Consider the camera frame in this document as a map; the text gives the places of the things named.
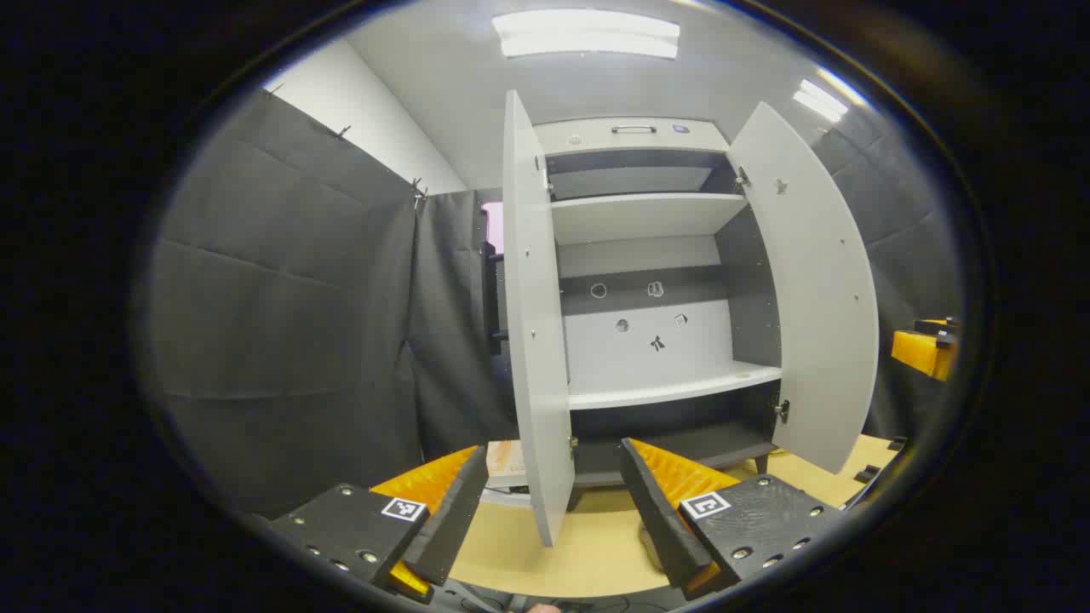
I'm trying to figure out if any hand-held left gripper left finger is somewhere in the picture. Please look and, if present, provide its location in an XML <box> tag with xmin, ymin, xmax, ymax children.
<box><xmin>268</xmin><ymin>444</ymin><xmax>489</xmax><ymax>605</ymax></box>

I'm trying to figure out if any orange printed paper box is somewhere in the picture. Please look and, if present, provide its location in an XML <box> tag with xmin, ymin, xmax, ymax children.
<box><xmin>485</xmin><ymin>440</ymin><xmax>531</xmax><ymax>492</ymax></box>

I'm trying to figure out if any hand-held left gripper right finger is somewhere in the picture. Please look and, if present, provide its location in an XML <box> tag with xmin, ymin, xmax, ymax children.
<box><xmin>619</xmin><ymin>438</ymin><xmax>848</xmax><ymax>601</ymax></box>

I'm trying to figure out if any grey shoe cabinet door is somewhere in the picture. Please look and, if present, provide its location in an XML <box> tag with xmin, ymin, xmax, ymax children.
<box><xmin>726</xmin><ymin>102</ymin><xmax>880</xmax><ymax>475</ymax></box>
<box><xmin>502</xmin><ymin>89</ymin><xmax>576</xmax><ymax>547</ymax></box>

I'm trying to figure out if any small ceiling light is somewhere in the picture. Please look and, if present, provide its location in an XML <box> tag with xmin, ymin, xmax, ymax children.
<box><xmin>794</xmin><ymin>79</ymin><xmax>849</xmax><ymax>122</ymax></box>

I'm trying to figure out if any black backdrop cloth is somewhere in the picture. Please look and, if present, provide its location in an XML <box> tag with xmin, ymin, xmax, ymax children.
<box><xmin>809</xmin><ymin>111</ymin><xmax>963</xmax><ymax>444</ymax></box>
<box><xmin>149</xmin><ymin>89</ymin><xmax>512</xmax><ymax>520</ymax></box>

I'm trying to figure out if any grey shoe cabinet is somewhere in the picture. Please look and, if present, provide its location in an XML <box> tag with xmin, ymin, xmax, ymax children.
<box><xmin>532</xmin><ymin>117</ymin><xmax>784</xmax><ymax>512</ymax></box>

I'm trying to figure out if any long ceiling light panel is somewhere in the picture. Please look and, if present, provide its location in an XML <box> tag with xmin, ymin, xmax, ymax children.
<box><xmin>492</xmin><ymin>10</ymin><xmax>680</xmax><ymax>59</ymax></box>

